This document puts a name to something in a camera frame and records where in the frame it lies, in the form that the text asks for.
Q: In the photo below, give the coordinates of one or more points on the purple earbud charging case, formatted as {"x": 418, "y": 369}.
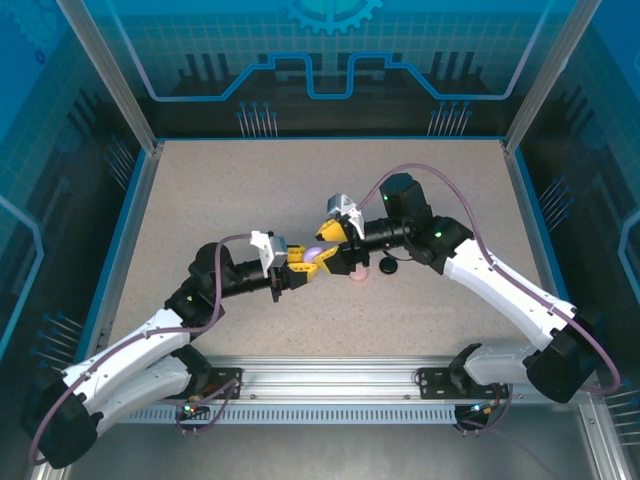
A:
{"x": 312, "y": 254}

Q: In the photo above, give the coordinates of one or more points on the pink earbud charging case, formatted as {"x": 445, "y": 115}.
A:
{"x": 359, "y": 276}

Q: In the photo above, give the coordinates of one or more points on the black earbud charging case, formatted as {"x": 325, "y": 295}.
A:
{"x": 388, "y": 265}

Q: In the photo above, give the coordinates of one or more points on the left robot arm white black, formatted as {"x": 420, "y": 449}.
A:
{"x": 130, "y": 340}

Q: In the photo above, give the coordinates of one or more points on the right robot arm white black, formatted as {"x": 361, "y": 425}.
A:
{"x": 500, "y": 285}

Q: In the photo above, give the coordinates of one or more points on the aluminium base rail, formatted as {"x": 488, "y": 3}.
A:
{"x": 330, "y": 375}

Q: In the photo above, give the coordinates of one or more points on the aluminium table side rail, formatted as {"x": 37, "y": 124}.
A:
{"x": 525, "y": 200}
{"x": 139, "y": 200}

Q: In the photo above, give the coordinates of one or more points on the aluminium frame post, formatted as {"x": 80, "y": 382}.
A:
{"x": 541, "y": 75}
{"x": 114, "y": 75}

